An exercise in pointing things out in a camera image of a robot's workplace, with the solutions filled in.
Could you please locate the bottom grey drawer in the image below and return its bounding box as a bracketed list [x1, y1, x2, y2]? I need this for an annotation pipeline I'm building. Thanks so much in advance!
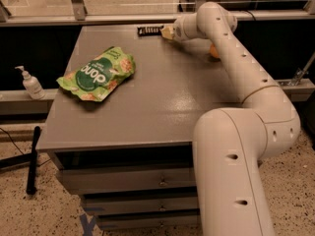
[96, 214, 200, 230]

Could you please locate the black stand leg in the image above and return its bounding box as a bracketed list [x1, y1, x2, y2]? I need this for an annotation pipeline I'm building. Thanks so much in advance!
[0, 126, 41, 195]

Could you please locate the orange fruit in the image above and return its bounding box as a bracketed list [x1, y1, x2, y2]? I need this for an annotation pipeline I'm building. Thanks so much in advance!
[210, 44, 220, 59]

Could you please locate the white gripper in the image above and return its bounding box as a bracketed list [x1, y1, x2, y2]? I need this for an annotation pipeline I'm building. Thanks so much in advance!
[160, 13, 206, 41]

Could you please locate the middle grey drawer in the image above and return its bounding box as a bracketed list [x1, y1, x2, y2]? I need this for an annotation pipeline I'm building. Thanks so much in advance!
[81, 197, 199, 215]

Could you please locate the white pump bottle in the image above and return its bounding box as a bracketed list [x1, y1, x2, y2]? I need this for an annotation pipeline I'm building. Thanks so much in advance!
[17, 66, 45, 100]

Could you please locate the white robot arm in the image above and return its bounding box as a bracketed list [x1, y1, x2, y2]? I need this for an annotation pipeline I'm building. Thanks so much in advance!
[161, 2, 300, 236]

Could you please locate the metal railing frame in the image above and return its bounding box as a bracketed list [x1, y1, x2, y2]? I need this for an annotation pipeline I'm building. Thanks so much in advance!
[0, 0, 315, 26]

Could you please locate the grey drawer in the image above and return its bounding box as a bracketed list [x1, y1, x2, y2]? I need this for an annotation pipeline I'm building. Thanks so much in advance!
[81, 197, 199, 215]
[96, 214, 200, 230]
[56, 164, 196, 195]

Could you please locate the green chip bag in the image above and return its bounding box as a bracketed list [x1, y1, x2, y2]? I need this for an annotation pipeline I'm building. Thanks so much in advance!
[57, 46, 136, 102]

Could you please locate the top grey drawer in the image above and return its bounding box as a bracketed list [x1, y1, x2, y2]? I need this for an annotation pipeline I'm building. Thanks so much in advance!
[56, 164, 196, 195]

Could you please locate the grey drawer cabinet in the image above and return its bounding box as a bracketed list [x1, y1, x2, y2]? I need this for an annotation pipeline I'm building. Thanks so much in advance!
[36, 26, 239, 220]

